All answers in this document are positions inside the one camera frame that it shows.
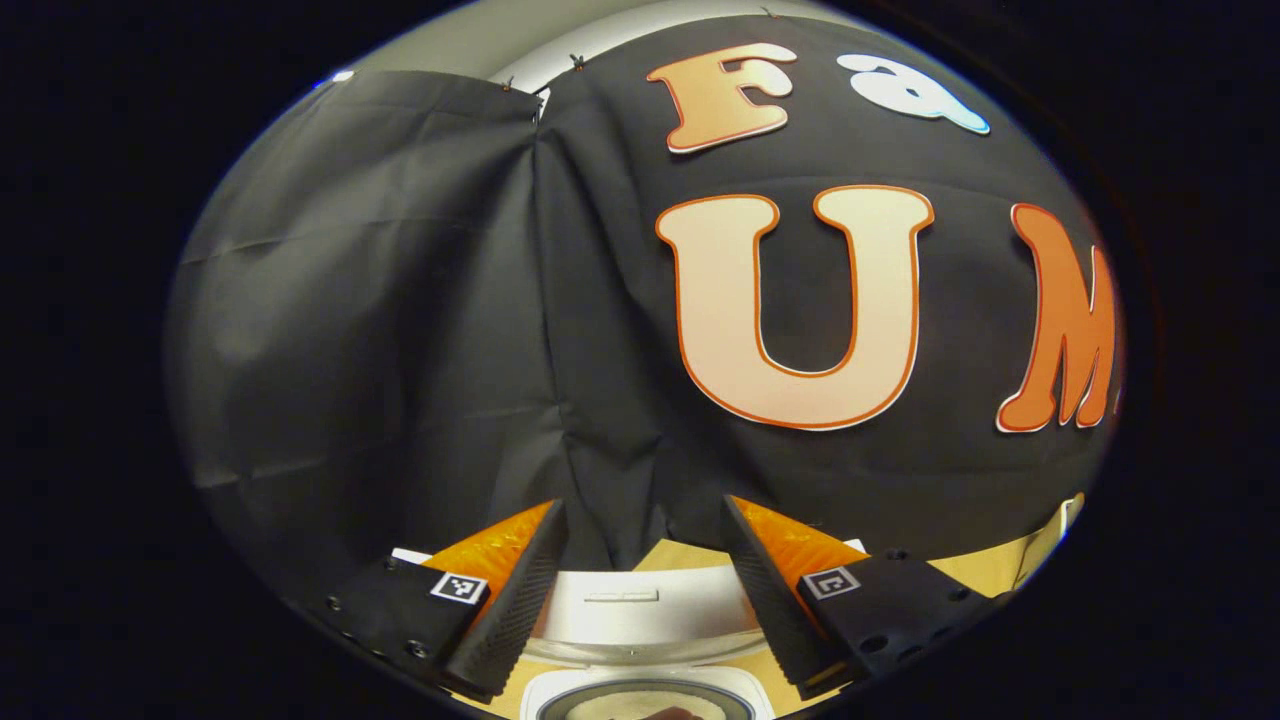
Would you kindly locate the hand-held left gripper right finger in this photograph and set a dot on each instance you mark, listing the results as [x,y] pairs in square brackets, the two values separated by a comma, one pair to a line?
[768,610]

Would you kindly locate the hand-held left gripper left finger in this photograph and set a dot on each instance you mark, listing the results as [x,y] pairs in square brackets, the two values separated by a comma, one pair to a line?
[520,615]

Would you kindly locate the white rice cooker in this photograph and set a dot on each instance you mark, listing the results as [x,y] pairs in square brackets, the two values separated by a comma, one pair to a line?
[640,620]

